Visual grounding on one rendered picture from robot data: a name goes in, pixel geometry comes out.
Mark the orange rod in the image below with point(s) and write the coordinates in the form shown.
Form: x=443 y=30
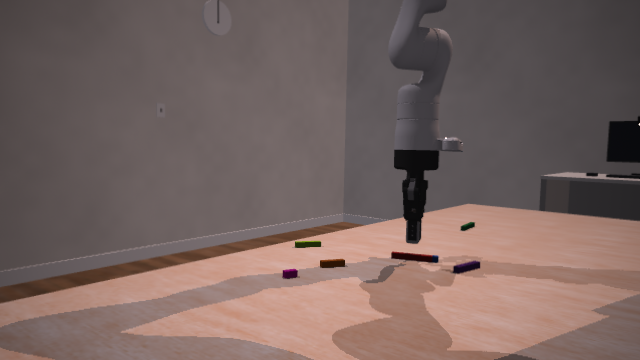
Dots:
x=332 y=263

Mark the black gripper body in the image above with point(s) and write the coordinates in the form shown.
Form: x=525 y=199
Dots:
x=415 y=162

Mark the small magenta block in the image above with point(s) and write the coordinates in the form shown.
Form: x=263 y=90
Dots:
x=290 y=273

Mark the purple rod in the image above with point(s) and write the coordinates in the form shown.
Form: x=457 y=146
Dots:
x=466 y=267

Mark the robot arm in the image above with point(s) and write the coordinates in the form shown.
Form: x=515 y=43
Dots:
x=424 y=49

